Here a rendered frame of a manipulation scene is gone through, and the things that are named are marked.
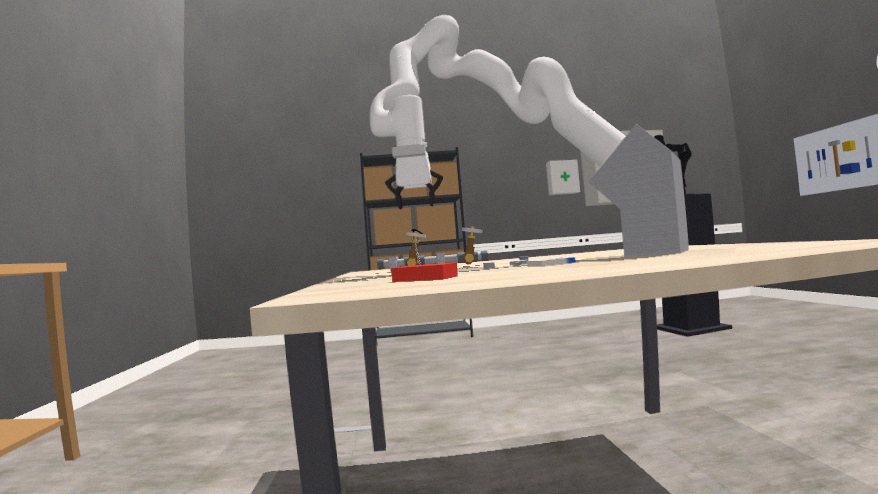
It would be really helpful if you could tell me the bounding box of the red flat block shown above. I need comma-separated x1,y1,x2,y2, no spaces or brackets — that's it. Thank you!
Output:
391,263,458,282

